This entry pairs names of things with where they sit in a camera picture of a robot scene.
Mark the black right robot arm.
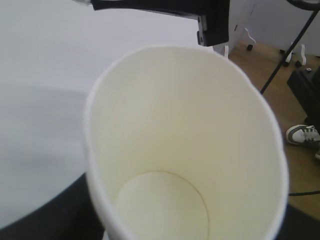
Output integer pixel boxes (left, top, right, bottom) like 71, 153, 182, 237
90, 0, 230, 47

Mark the black box on floor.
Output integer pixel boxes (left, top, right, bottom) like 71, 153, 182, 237
287, 67, 320, 128

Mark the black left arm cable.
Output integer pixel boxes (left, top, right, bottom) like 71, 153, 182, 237
288, 190, 320, 196

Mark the white chair base with casters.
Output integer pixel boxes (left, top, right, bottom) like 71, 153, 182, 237
228, 28, 307, 68

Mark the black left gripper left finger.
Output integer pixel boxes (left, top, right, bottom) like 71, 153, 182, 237
0, 174, 105, 240

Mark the white paper cup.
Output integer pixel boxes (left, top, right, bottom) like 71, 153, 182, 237
83, 45, 289, 240

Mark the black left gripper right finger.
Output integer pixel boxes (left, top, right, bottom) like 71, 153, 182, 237
279, 204, 320, 240

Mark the grey white sneaker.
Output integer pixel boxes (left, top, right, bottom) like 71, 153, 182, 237
285, 124, 320, 146

